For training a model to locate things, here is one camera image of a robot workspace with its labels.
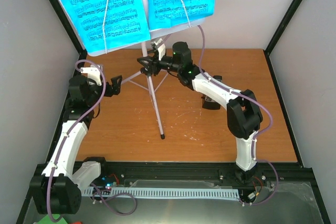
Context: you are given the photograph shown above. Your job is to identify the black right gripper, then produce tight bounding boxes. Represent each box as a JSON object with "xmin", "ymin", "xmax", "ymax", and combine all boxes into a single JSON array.
[{"xmin": 136, "ymin": 50, "xmax": 180, "ymax": 76}]

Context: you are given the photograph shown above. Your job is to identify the white tripod music stand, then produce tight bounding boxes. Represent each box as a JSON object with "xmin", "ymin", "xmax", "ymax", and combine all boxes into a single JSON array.
[{"xmin": 43, "ymin": 0, "xmax": 218, "ymax": 140}]

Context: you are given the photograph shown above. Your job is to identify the black metronome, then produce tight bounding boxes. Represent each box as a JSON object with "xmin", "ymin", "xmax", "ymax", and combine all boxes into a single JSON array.
[{"xmin": 201, "ymin": 74, "xmax": 224, "ymax": 111}]

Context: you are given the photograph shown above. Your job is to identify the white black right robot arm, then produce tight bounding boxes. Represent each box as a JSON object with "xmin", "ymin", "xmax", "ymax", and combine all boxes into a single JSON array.
[{"xmin": 137, "ymin": 41, "xmax": 263, "ymax": 185}]

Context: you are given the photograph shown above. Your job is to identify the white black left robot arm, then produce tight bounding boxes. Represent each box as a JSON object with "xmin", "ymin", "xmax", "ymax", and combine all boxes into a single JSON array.
[{"xmin": 29, "ymin": 75, "xmax": 122, "ymax": 215}]

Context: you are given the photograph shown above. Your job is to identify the green paper sheet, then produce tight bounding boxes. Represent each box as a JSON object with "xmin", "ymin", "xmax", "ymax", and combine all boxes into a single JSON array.
[{"xmin": 34, "ymin": 215, "xmax": 68, "ymax": 224}]

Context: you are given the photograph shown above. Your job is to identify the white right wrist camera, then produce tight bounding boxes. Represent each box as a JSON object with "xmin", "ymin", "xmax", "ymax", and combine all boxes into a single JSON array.
[{"xmin": 151, "ymin": 38, "xmax": 166, "ymax": 61}]

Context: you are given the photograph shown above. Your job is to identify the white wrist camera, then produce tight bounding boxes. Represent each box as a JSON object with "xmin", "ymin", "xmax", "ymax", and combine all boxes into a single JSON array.
[
  {"xmin": 151, "ymin": 38, "xmax": 166, "ymax": 61},
  {"xmin": 80, "ymin": 64, "xmax": 102, "ymax": 86}
]

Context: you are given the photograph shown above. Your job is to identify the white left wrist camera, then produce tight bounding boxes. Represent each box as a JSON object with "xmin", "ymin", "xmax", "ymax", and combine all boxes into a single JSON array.
[{"xmin": 80, "ymin": 64, "xmax": 102, "ymax": 86}]

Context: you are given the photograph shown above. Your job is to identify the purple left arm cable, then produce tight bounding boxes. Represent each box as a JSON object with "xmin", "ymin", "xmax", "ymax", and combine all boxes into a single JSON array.
[{"xmin": 46, "ymin": 59, "xmax": 107, "ymax": 222}]

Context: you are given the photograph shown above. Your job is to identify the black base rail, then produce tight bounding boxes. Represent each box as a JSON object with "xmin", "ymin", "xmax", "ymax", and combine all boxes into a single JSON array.
[{"xmin": 73, "ymin": 161, "xmax": 253, "ymax": 189}]

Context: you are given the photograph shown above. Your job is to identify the light blue cable duct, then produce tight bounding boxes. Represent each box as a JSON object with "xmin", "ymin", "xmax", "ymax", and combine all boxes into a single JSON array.
[{"xmin": 81, "ymin": 187, "xmax": 241, "ymax": 200}]

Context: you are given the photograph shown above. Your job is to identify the black aluminium frame post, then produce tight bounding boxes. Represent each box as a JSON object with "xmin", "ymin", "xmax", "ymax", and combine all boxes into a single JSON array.
[{"xmin": 33, "ymin": 0, "xmax": 88, "ymax": 57}]

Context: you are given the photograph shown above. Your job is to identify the black right frame post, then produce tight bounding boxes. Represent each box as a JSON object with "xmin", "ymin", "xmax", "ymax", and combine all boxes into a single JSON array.
[{"xmin": 264, "ymin": 0, "xmax": 320, "ymax": 54}]

